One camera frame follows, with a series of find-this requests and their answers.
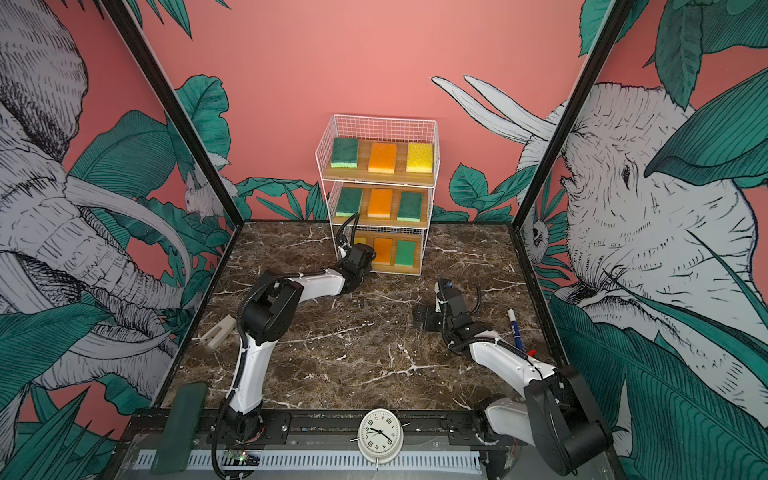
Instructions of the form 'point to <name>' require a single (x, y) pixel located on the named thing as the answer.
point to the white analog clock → (380, 436)
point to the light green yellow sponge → (405, 253)
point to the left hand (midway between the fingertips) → (362, 252)
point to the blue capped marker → (515, 327)
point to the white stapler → (213, 336)
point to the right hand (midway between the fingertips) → (423, 308)
